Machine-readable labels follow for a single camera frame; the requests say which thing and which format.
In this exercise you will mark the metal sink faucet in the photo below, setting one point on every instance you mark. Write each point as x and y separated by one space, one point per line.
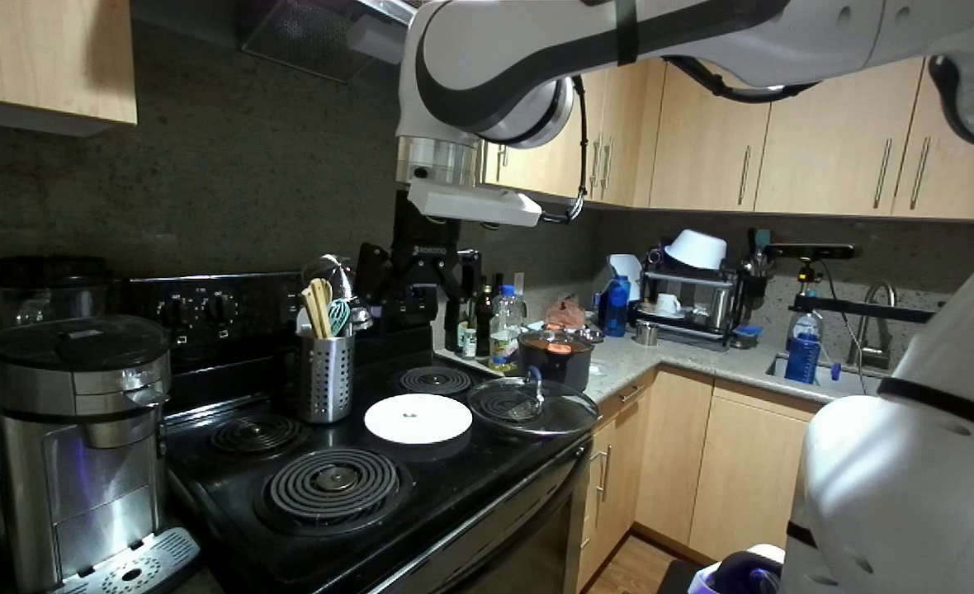
868 336

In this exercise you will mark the grey granite countertop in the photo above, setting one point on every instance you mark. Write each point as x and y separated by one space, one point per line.
660 359

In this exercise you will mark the black cooking pot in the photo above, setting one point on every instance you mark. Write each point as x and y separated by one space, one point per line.
555 361

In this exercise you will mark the black camera stand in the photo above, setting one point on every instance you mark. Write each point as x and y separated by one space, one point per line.
859 308

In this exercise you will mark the black electric stove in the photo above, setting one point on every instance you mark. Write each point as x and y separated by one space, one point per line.
463 473

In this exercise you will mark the perforated metal utensil holder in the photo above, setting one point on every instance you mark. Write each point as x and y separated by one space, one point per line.
324 381

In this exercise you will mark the wooden upper cabinets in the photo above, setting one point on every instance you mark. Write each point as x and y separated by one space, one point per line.
816 150

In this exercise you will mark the wooden cooking spoons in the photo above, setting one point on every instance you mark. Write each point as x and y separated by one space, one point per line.
318 308

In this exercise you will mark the stainless steel coffee maker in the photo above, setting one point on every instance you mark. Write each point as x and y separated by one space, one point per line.
72 439

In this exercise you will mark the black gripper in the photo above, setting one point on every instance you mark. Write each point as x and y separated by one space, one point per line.
424 249

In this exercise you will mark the wooden cabinets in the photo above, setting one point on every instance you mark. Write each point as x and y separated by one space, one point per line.
816 150
716 473

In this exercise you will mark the dark glass bottles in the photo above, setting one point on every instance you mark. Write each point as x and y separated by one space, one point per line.
468 308

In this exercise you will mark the dark range hood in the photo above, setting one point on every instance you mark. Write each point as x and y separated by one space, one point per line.
288 28

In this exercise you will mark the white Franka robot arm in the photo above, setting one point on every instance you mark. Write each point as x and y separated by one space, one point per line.
727 35

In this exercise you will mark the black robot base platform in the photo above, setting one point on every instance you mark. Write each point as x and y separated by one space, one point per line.
745 574

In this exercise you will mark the black camera on mount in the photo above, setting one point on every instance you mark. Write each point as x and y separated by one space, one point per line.
803 249

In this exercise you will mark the clear plastic water bottle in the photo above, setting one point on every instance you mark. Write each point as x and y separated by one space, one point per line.
506 324

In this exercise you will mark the white mug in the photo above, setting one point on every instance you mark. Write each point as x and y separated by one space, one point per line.
669 305

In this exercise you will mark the black toaster oven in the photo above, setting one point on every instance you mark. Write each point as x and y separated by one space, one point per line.
700 301

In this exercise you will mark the wooden lower cabinets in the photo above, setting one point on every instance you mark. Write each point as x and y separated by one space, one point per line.
716 473

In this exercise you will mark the blue dish soap bottle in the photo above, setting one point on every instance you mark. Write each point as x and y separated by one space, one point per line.
803 354

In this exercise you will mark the white bowl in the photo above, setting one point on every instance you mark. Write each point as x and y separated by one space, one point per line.
693 249

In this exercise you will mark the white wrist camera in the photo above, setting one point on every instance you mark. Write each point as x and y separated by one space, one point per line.
473 205

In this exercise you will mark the black round kitchen appliance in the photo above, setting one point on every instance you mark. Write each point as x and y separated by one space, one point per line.
44 289

